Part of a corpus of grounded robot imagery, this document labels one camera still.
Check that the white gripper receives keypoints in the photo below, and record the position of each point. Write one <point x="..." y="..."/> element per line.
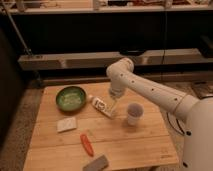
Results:
<point x="115" y="93"/>

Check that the white sponge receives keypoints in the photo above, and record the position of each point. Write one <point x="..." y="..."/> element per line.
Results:
<point x="66" y="124"/>

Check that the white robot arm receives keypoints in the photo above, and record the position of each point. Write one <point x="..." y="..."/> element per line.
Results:
<point x="196" y="114"/>

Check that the green ceramic bowl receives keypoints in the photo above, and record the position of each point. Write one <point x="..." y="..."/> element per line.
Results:
<point x="71" y="98"/>

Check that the grey sponge block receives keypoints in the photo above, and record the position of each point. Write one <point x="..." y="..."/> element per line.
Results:
<point x="99" y="164"/>

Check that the white plastic bottle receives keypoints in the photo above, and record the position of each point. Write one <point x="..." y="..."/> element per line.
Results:
<point x="100" y="105"/>

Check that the black round object on beam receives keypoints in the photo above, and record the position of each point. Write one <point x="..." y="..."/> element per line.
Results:
<point x="132" y="52"/>

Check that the orange carrot toy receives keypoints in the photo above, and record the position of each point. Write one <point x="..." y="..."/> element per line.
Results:
<point x="87" y="145"/>

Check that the wooden shelf beam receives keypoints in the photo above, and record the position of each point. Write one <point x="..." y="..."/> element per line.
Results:
<point x="103" y="59"/>

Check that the metal diagonal pole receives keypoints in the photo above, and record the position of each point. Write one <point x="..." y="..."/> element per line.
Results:
<point x="27" y="50"/>

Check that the upper wooden shelf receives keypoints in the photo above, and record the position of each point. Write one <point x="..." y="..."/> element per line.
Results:
<point x="94" y="6"/>

